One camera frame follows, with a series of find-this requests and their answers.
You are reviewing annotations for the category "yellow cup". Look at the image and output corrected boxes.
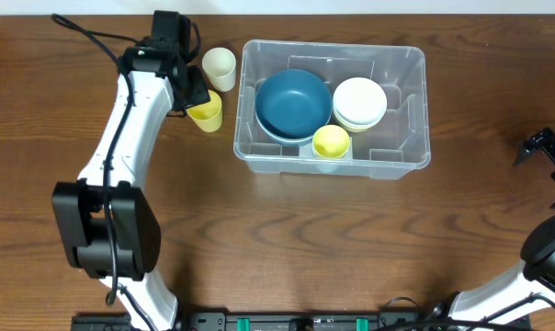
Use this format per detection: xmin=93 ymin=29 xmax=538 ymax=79
xmin=311 ymin=125 xmax=351 ymax=145
xmin=187 ymin=90 xmax=222 ymax=132

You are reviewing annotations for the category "cream plastic cup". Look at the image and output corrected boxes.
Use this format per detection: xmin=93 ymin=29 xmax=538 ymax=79
xmin=202 ymin=47 xmax=236 ymax=92

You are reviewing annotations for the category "large dark blue bowl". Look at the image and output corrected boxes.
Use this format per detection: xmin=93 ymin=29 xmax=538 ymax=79
xmin=258 ymin=121 xmax=312 ymax=146

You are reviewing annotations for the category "grey small bowl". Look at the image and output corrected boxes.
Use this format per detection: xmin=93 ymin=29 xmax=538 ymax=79
xmin=333 ymin=108 xmax=386 ymax=128

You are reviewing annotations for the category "yellow small bowl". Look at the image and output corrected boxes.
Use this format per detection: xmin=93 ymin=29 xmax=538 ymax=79
xmin=334 ymin=113 xmax=379 ymax=132

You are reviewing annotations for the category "white small bowl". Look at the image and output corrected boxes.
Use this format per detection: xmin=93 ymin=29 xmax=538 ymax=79
xmin=333 ymin=77 xmax=388 ymax=124

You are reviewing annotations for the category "light blue plastic cup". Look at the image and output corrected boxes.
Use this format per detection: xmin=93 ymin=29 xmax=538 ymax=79
xmin=312 ymin=143 xmax=350 ymax=173

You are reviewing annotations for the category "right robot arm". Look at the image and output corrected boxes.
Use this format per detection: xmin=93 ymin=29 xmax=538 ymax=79
xmin=439 ymin=127 xmax=555 ymax=330

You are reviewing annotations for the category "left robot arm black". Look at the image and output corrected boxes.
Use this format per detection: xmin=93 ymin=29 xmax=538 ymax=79
xmin=51 ymin=10 xmax=210 ymax=330

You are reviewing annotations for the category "clear plastic storage container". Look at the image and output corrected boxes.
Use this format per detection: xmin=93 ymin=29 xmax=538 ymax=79
xmin=233 ymin=40 xmax=432 ymax=179

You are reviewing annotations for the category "white label on container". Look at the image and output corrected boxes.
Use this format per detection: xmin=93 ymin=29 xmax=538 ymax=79
xmin=299 ymin=143 xmax=315 ymax=159

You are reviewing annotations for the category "left black cable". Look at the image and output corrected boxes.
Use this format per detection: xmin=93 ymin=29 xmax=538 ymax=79
xmin=51 ymin=13 xmax=203 ymax=331

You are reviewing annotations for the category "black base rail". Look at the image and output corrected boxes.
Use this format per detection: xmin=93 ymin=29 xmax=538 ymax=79
xmin=70 ymin=308 xmax=531 ymax=331

